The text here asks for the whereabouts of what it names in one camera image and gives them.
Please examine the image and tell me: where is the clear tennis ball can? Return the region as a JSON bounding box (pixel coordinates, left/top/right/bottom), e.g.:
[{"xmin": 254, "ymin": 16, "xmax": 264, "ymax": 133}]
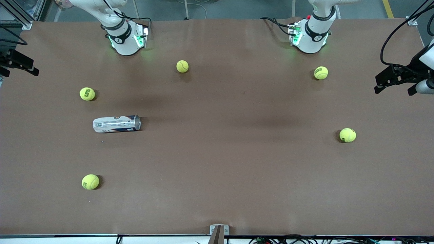
[{"xmin": 93, "ymin": 115, "xmax": 141, "ymax": 133}]

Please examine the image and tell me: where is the aluminium frame profile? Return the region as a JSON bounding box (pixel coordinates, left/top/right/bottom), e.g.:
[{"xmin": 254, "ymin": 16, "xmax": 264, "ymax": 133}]
[{"xmin": 0, "ymin": 0, "xmax": 46, "ymax": 30}]

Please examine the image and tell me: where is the black diagonal frame strut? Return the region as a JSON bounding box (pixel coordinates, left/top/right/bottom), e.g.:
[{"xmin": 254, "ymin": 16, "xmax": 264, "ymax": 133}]
[{"xmin": 409, "ymin": 0, "xmax": 434, "ymax": 21}]

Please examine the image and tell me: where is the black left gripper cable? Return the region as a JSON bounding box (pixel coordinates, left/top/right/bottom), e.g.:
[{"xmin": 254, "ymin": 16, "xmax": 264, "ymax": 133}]
[{"xmin": 380, "ymin": 3, "xmax": 434, "ymax": 68}]

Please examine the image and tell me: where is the black left arm base cable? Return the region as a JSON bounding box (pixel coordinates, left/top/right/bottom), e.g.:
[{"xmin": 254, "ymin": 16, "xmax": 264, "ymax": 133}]
[{"xmin": 259, "ymin": 16, "xmax": 294, "ymax": 36}]

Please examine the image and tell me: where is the black cable bundle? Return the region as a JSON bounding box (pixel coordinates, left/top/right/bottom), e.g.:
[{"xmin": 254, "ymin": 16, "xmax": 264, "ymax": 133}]
[{"xmin": 249, "ymin": 235, "xmax": 434, "ymax": 244}]

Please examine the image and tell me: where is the black right arm base cable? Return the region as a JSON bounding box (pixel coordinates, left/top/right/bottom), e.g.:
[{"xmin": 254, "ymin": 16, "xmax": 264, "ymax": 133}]
[{"xmin": 114, "ymin": 9, "xmax": 152, "ymax": 26}]

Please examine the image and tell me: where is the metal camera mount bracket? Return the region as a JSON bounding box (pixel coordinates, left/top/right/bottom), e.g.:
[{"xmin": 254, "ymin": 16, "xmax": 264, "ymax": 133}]
[{"xmin": 208, "ymin": 225, "xmax": 229, "ymax": 244}]

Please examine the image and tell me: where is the black arm base cable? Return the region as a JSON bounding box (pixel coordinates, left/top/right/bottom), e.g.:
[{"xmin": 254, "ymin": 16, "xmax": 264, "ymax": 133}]
[
  {"xmin": 114, "ymin": 9, "xmax": 152, "ymax": 26},
  {"xmin": 259, "ymin": 16, "xmax": 294, "ymax": 36}
]

